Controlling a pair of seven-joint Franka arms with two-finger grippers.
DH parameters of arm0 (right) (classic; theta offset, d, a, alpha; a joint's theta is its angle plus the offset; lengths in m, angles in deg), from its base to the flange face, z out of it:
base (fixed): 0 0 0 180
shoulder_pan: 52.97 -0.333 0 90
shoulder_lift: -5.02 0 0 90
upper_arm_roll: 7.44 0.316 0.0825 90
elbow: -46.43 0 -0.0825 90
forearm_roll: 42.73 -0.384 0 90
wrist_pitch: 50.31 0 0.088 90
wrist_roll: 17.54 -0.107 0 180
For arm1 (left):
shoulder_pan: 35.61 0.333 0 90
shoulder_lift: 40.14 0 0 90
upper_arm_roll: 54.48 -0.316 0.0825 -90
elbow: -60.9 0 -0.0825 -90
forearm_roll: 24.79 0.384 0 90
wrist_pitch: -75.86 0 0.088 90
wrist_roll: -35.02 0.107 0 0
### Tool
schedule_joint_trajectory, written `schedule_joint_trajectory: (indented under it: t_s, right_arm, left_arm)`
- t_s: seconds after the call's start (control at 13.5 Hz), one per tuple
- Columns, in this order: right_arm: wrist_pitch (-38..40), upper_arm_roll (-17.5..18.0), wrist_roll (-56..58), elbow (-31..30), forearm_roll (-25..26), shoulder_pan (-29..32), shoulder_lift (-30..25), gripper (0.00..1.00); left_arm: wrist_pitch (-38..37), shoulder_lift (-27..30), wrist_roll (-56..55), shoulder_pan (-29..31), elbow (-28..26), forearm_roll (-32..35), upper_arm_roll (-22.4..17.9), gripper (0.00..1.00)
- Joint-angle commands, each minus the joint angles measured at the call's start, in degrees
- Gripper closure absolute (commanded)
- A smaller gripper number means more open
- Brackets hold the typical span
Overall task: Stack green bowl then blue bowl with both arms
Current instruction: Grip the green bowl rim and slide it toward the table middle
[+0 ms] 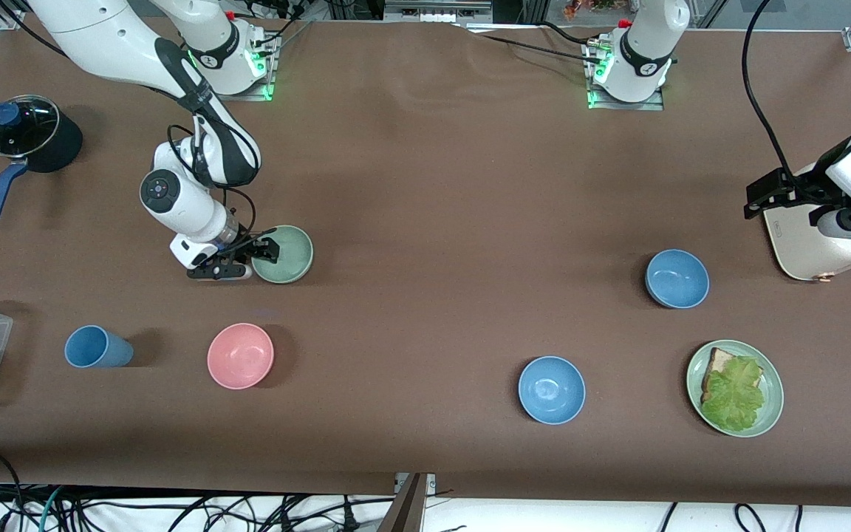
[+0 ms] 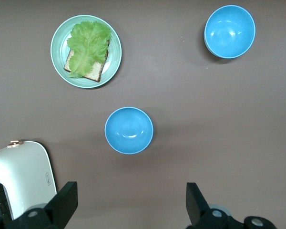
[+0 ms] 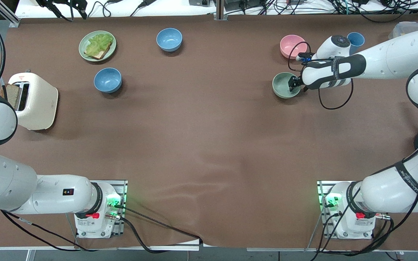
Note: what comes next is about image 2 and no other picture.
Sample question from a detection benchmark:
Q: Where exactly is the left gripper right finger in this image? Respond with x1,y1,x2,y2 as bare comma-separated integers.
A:
185,182,244,229

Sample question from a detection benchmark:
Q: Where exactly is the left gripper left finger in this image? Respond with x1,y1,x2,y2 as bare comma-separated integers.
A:
11,181,78,229

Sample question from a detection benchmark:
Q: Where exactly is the blue bowl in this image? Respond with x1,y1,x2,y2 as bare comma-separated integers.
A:
204,5,256,59
104,106,154,155

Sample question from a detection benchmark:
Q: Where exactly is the cream toaster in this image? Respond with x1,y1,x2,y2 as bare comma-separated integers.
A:
0,140,58,221

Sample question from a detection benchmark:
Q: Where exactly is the brown table mat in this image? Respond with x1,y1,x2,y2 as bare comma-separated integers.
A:
0,0,286,229

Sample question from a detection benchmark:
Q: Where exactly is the white bread slice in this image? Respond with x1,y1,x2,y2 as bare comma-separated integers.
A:
63,39,110,83

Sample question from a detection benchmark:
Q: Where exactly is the green plate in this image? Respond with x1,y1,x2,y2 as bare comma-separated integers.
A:
50,14,123,89

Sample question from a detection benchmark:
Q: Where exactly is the green lettuce leaf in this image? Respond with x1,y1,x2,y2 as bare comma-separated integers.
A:
66,20,112,79

